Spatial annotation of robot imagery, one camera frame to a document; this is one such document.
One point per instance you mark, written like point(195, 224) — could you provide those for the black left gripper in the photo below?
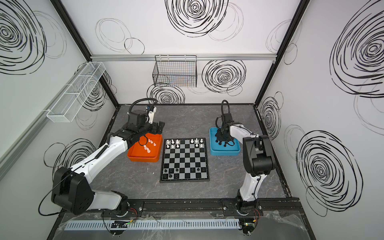
point(156, 128)

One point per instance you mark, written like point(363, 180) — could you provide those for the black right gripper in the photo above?
point(224, 137)

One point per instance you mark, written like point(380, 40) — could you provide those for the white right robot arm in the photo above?
point(258, 156)

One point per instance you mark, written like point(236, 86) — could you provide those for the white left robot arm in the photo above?
point(71, 186)

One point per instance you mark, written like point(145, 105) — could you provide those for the white chess queen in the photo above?
point(147, 149)

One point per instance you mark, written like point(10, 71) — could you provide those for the blue plastic tray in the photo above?
point(233, 149)

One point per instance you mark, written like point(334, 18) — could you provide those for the orange plastic tray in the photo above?
point(137, 153)

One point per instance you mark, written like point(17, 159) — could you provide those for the black and white chessboard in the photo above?
point(185, 160)

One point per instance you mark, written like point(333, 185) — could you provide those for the white mesh shelf basket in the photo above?
point(83, 92)

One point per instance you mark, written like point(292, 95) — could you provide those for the black wire basket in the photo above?
point(176, 73)

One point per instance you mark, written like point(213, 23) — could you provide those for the aluminium wall rail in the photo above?
point(183, 57)

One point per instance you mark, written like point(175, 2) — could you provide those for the white slotted cable duct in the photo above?
point(115, 225)

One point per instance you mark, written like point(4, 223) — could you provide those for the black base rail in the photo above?
point(226, 207)

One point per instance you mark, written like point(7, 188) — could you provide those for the black right frame post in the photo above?
point(303, 4)

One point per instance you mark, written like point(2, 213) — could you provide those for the black vertical frame post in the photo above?
point(65, 17)

